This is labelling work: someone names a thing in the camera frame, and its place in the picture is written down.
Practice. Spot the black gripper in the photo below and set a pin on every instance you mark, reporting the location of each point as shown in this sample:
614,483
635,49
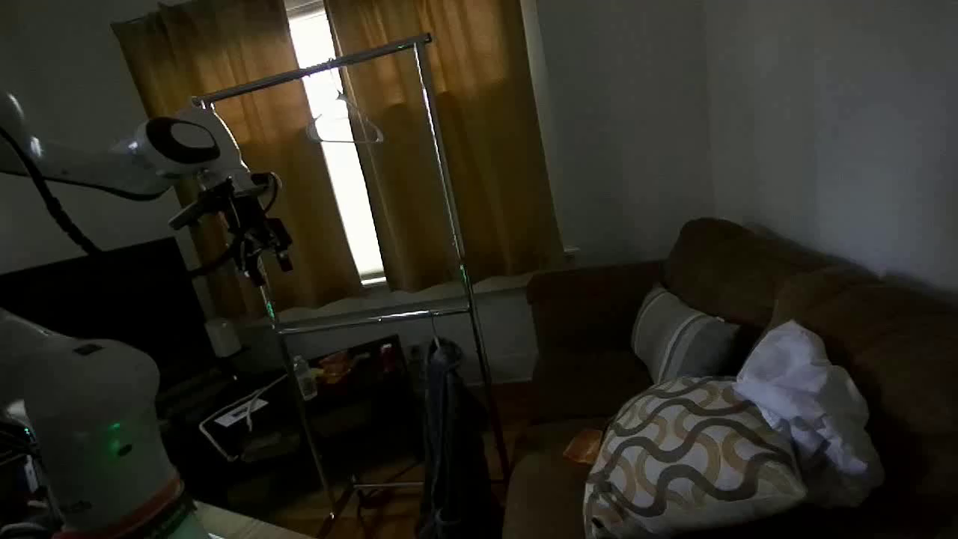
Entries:
250,218

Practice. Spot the white plastic coat hanger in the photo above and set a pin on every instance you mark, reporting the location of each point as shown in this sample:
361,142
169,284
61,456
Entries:
376,125

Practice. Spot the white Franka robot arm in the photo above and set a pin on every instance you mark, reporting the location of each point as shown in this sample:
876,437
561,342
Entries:
90,437

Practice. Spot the wide brown curtain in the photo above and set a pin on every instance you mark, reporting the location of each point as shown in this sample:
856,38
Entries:
301,218

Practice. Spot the small white cup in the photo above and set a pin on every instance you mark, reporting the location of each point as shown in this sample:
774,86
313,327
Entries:
224,336

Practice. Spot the clear plastic water bottle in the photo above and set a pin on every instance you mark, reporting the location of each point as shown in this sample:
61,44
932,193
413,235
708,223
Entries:
305,380

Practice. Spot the orange snack bag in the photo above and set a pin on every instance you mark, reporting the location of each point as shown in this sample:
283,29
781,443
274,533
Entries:
335,368

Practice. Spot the white window ledge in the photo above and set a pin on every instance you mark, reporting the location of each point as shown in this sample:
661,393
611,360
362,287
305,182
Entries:
398,300

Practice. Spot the white paper sheet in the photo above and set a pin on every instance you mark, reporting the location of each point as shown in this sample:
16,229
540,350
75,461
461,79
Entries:
242,410

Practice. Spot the black television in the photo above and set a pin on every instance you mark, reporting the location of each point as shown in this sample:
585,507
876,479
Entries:
109,300

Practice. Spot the black low table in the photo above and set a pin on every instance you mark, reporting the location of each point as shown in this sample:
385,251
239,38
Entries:
347,429

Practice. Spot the metal garment rack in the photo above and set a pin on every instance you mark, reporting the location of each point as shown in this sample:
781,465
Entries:
398,44

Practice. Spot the dark hanging garment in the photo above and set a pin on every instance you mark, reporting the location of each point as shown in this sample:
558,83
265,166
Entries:
452,437

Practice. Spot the narrow brown curtain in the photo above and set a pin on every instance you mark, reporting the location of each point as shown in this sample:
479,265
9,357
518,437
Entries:
497,149

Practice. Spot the brown sofa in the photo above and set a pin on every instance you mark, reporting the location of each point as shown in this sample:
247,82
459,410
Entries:
587,330

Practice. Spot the small orange packet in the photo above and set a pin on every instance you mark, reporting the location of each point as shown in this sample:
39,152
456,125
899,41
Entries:
585,449

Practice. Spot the grey striped pillow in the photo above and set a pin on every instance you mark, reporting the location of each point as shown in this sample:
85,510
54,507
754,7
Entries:
676,339

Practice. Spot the wavy patterned pillow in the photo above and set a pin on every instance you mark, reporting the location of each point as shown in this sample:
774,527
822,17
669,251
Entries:
688,459

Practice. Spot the crumpled white cloth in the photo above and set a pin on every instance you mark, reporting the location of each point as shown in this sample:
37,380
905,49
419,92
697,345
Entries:
798,390

